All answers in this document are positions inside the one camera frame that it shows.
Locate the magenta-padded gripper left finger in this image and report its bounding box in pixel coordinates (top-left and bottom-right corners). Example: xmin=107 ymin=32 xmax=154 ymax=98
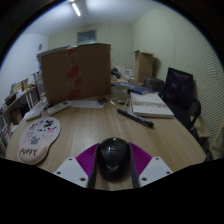
xmin=53 ymin=142 xmax=101 ymax=190

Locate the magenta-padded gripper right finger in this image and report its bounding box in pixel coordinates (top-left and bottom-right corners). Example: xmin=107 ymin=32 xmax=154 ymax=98
xmin=128 ymin=141 xmax=174 ymax=190

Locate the black computer mouse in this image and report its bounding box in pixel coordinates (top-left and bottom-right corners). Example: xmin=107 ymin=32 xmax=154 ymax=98
xmin=96 ymin=136 xmax=132 ymax=183

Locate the beige printed mouse pad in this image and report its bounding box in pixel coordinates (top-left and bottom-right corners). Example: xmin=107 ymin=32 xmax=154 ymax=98
xmin=16 ymin=116 xmax=62 ymax=166

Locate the black marker pen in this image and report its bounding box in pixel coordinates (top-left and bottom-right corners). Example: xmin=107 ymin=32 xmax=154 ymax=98
xmin=116 ymin=108 xmax=155 ymax=129

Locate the white remote with buttons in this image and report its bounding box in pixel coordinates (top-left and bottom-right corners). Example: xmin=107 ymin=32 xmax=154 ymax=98
xmin=46 ymin=100 xmax=73 ymax=117

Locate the white open book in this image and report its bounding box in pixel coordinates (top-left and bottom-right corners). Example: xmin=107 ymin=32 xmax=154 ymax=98
xmin=129 ymin=91 xmax=175 ymax=119

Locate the white paper sheet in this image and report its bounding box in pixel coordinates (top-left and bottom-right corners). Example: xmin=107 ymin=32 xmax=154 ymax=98
xmin=69 ymin=99 xmax=106 ymax=110

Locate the plain white remote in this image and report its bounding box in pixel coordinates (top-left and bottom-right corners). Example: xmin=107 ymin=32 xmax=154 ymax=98
xmin=23 ymin=108 xmax=43 ymax=122

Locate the cluttered shelf unit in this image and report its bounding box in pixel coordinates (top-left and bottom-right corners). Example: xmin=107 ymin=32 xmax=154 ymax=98
xmin=0 ymin=101 xmax=18 ymax=153

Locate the blue book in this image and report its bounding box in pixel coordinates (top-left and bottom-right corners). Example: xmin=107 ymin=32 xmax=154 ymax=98
xmin=128 ymin=84 xmax=154 ymax=96

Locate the black office chair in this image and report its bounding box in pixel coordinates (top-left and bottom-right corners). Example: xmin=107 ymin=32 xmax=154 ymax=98
xmin=162 ymin=67 xmax=203 ymax=134

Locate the dark storage box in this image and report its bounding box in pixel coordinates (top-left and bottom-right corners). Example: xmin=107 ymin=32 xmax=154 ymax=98
xmin=143 ymin=77 xmax=165 ymax=93

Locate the clear plastic container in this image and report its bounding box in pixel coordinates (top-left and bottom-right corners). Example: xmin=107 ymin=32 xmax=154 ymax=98
xmin=111 ymin=84 xmax=130 ymax=98

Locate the wooden side desk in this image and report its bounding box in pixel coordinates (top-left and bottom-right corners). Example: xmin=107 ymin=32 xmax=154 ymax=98
xmin=2 ymin=79 xmax=41 ymax=118

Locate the clear glass jar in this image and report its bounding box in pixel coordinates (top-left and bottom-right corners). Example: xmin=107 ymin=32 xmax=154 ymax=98
xmin=34 ymin=72 xmax=46 ymax=99

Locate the large brown cardboard box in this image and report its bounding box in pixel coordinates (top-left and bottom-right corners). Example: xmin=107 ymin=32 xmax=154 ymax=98
xmin=37 ymin=42 xmax=113 ymax=105

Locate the small brown cardboard box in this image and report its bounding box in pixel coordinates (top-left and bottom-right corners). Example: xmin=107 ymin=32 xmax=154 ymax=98
xmin=132 ymin=49 xmax=155 ymax=84

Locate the ceiling tube light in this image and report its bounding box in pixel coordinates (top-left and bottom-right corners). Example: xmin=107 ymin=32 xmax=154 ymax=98
xmin=70 ymin=1 xmax=82 ymax=18

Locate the wall air vent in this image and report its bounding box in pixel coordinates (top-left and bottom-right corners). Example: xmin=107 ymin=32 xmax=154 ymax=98
xmin=76 ymin=29 xmax=98 ymax=45

